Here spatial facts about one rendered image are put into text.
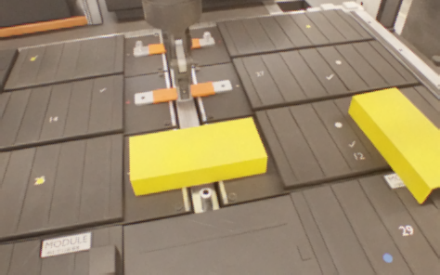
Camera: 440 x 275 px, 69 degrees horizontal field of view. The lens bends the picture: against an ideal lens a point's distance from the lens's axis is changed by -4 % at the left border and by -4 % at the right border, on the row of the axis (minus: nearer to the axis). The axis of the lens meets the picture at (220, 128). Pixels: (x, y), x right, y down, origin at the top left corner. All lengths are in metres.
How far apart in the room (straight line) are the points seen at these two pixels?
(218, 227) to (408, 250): 0.19
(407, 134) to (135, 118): 0.37
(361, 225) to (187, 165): 0.20
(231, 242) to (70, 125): 0.29
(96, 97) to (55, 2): 0.30
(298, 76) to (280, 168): 0.20
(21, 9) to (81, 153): 0.43
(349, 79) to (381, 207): 0.24
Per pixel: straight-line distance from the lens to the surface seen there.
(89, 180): 0.44
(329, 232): 0.38
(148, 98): 0.53
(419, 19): 1.75
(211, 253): 0.35
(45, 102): 0.58
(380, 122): 0.46
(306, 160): 0.43
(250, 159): 0.40
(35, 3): 0.81
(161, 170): 0.39
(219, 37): 0.68
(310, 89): 0.54
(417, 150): 0.44
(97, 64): 0.63
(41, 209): 0.43
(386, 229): 0.40
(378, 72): 0.61
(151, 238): 0.36
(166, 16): 0.43
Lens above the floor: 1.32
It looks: 44 degrees down
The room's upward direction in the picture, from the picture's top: 2 degrees counter-clockwise
